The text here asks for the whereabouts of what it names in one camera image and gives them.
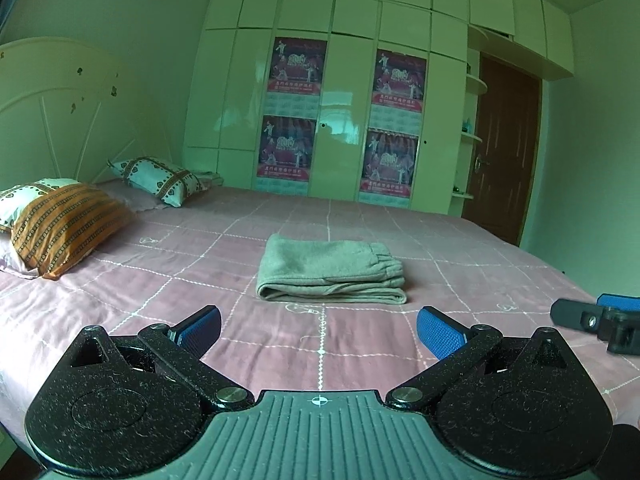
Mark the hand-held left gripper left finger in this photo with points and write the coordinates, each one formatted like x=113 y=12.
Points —
x=200 y=330

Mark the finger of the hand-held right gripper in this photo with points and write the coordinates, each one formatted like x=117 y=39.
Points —
x=575 y=314
x=622 y=302

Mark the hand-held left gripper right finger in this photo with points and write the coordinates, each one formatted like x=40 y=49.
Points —
x=440 y=332

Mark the pink checked bed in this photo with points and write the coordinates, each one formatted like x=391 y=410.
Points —
x=200 y=260

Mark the pink pillow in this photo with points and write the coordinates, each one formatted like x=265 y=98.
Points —
x=12 y=257
x=130 y=195

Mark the folded light cloth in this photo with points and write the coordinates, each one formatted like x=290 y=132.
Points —
x=210 y=177

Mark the white patterned pillow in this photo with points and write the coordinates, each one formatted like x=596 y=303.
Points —
x=160 y=177
x=25 y=200

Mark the orange striped pillow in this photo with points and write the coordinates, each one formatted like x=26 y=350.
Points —
x=70 y=225

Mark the brown wooden door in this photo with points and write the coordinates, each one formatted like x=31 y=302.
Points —
x=505 y=150

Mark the small teal bottle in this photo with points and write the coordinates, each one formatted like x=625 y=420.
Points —
x=468 y=124

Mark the white corner shelf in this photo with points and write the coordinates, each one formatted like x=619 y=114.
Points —
x=472 y=85

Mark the white bed headboard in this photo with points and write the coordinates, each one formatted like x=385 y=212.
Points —
x=60 y=110

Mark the white glossy wardrobe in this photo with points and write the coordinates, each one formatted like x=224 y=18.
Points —
x=345 y=85

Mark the purple wall poster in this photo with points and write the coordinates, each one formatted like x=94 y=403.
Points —
x=297 y=70
x=286 y=152
x=399 y=85
x=389 y=162

